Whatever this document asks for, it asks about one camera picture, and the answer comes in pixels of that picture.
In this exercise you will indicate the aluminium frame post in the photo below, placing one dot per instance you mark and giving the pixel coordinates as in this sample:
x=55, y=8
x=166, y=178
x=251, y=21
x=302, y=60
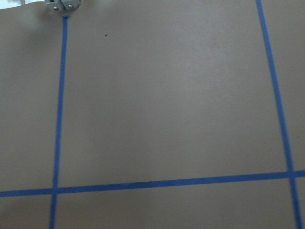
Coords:
x=58, y=5

